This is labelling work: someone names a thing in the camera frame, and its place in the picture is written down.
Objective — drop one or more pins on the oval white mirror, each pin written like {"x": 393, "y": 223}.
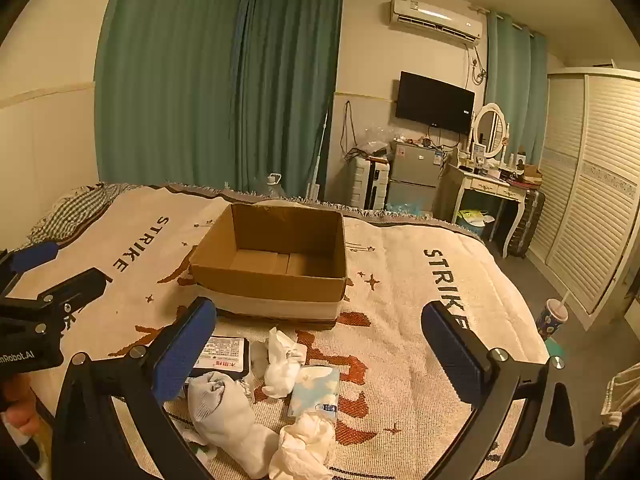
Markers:
{"x": 489, "y": 130}

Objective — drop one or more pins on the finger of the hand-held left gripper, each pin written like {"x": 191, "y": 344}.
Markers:
{"x": 75, "y": 287}
{"x": 32, "y": 256}

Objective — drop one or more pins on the black wall television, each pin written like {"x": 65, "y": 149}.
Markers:
{"x": 432, "y": 102}

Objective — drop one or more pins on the blue plastic bag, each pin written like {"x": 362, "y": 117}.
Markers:
{"x": 407, "y": 207}

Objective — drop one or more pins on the white air conditioner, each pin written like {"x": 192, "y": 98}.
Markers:
{"x": 435, "y": 17}

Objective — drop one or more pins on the checked cloth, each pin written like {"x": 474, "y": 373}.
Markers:
{"x": 65, "y": 212}

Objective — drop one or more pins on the white dressing table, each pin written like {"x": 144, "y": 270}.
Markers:
{"x": 482, "y": 187}

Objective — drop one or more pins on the white louvred wardrobe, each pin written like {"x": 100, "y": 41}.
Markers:
{"x": 595, "y": 185}

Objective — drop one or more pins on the white mop pole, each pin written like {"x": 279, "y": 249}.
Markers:
{"x": 320, "y": 160}

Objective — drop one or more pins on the printed cup with straw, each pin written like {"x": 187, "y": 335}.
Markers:
{"x": 550, "y": 320}

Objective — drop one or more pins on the printed beige blanket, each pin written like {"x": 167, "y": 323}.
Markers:
{"x": 400, "y": 360}

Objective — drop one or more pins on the white sock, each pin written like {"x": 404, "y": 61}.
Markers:
{"x": 225, "y": 410}

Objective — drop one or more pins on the black packet with white label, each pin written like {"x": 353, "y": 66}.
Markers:
{"x": 225, "y": 352}

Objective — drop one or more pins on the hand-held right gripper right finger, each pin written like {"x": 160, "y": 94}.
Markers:
{"x": 452, "y": 355}

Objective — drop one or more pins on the clear water bottle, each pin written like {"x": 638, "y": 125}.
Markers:
{"x": 270, "y": 187}

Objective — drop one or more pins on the dark suitcase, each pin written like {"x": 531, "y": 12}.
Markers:
{"x": 527, "y": 220}

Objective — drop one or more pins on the white cloth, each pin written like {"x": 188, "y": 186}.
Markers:
{"x": 300, "y": 450}
{"x": 277, "y": 365}

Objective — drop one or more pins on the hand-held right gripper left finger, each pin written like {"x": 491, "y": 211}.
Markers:
{"x": 182, "y": 347}

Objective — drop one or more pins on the clear plastic bag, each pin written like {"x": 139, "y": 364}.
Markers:
{"x": 377, "y": 137}

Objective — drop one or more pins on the beige cloth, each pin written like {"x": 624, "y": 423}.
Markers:
{"x": 622, "y": 395}

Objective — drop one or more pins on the white suitcase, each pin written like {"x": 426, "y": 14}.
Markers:
{"x": 367, "y": 182}

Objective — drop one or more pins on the green curtain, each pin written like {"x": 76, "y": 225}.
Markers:
{"x": 515, "y": 85}
{"x": 170, "y": 85}
{"x": 290, "y": 90}

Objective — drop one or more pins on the brown cardboard box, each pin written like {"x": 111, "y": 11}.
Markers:
{"x": 280, "y": 255}

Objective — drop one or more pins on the person's left hand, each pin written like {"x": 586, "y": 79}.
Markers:
{"x": 17, "y": 405}

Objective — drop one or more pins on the silver small fridge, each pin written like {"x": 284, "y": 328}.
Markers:
{"x": 412, "y": 175}

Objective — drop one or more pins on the light blue tissue pack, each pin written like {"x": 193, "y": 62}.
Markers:
{"x": 315, "y": 390}

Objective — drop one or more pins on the bin with yellow bag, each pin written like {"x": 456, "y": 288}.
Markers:
{"x": 472, "y": 220}

